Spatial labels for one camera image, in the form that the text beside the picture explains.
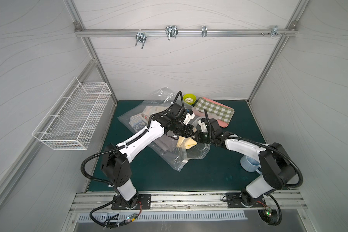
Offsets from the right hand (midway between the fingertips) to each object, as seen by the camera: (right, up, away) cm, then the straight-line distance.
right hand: (191, 135), depth 88 cm
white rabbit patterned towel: (-31, +16, +22) cm, 42 cm away
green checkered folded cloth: (+27, +14, +23) cm, 38 cm away
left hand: (+1, +2, -12) cm, 13 cm away
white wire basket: (-60, +9, -20) cm, 64 cm away
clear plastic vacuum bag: (-43, +11, +19) cm, 49 cm away
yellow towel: (-2, -4, -2) cm, 5 cm away
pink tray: (+25, +6, +19) cm, 32 cm away
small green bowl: (+2, +26, +30) cm, 40 cm away
